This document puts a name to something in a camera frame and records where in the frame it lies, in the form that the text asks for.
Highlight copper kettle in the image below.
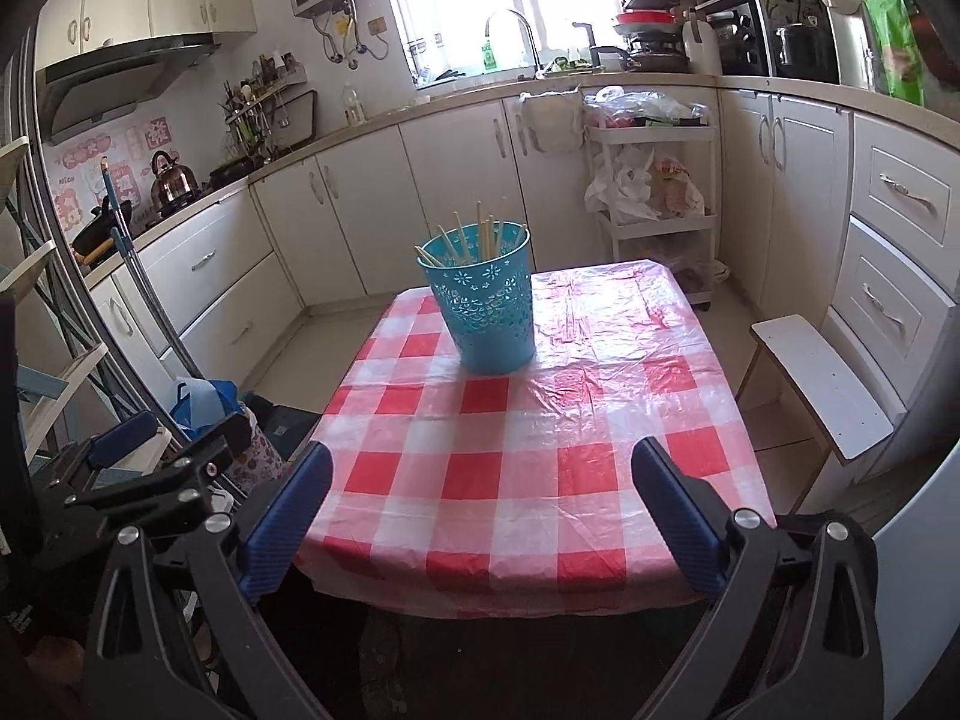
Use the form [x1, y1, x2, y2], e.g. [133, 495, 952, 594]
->
[150, 151, 200, 206]

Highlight white trolley cart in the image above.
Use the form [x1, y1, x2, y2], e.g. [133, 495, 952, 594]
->
[583, 116, 722, 310]

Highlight cream door base cabinet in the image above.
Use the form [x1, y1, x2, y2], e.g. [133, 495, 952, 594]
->
[250, 90, 602, 310]
[715, 86, 857, 317]

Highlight white jug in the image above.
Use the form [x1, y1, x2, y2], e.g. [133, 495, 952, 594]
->
[680, 18, 723, 77]

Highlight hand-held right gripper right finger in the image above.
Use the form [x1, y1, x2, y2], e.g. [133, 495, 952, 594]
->
[631, 435, 887, 720]

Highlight white plastic bag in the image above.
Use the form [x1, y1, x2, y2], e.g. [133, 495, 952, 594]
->
[584, 145, 707, 224]

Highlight cream upper cabinet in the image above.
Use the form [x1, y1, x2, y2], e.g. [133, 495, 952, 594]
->
[35, 0, 259, 59]

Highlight red checked plastic tablecloth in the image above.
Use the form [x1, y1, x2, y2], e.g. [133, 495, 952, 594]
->
[292, 259, 760, 620]

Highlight blue plastic bag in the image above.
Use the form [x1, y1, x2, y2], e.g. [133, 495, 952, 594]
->
[168, 380, 245, 437]

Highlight black cooking pot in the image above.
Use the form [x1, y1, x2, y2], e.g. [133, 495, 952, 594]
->
[772, 22, 839, 84]

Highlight metal mop pole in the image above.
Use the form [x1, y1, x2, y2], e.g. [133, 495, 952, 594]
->
[100, 156, 205, 385]

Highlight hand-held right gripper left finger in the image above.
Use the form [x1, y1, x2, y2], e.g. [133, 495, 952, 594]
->
[81, 441, 335, 720]

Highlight white wooden stool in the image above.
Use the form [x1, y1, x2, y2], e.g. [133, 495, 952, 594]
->
[737, 313, 896, 516]

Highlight cream drawer cabinet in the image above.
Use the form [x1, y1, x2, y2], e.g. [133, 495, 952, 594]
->
[85, 184, 305, 385]
[820, 109, 960, 482]

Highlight steel range hood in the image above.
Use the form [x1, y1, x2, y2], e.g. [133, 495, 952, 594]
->
[35, 33, 223, 145]

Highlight bunch of wooden chopsticks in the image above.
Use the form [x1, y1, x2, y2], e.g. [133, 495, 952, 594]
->
[436, 199, 527, 269]

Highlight pink wall stickers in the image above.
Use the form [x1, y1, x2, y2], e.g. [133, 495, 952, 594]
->
[48, 115, 170, 235]

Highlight red snack packet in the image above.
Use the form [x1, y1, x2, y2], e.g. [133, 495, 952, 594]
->
[907, 0, 960, 92]

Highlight floral patterned bin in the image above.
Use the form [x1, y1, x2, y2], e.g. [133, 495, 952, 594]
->
[223, 409, 287, 494]

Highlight black wok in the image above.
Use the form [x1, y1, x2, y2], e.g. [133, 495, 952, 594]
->
[70, 197, 136, 257]

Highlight white thermos kettle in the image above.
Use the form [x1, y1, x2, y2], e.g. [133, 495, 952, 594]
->
[818, 0, 890, 92]

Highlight green snack packet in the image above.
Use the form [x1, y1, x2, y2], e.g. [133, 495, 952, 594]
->
[856, 0, 926, 107]

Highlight dark floor mat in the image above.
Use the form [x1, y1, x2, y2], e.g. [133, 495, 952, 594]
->
[244, 391, 325, 460]

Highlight chrome kitchen faucet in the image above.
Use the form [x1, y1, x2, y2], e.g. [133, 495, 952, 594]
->
[484, 9, 546, 82]

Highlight white hanging bag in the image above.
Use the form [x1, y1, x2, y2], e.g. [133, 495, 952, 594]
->
[518, 89, 585, 156]

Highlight plastic bags with groceries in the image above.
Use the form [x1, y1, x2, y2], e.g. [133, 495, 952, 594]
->
[583, 85, 711, 130]

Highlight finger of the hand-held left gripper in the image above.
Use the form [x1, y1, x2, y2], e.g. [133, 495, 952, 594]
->
[67, 411, 254, 550]
[45, 412, 170, 500]

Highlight wall utensil rack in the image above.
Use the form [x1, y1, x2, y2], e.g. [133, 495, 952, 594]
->
[220, 52, 308, 160]

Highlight stack of red pots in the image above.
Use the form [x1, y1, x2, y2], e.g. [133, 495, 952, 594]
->
[610, 0, 692, 74]

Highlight folding ladder shelf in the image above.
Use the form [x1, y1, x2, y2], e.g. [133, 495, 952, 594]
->
[0, 136, 107, 467]

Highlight black countertop appliance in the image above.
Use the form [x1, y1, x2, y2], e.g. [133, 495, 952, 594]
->
[712, 4, 775, 77]

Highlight blue perforated plastic basket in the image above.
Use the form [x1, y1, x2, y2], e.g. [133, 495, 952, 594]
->
[416, 221, 538, 375]

